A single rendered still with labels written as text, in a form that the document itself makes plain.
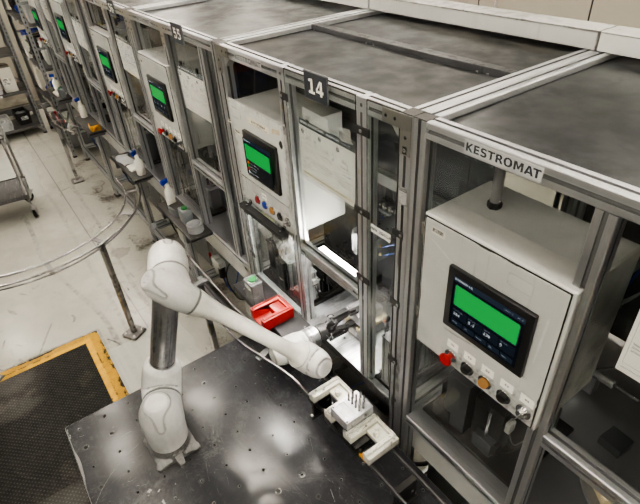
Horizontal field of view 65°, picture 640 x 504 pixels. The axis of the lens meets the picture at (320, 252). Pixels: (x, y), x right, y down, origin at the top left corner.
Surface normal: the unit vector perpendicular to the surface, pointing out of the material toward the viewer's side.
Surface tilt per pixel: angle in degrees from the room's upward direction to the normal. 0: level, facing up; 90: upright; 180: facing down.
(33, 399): 0
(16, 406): 0
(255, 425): 0
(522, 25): 90
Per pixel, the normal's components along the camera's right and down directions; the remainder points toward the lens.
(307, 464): -0.06, -0.81
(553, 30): -0.81, 0.38
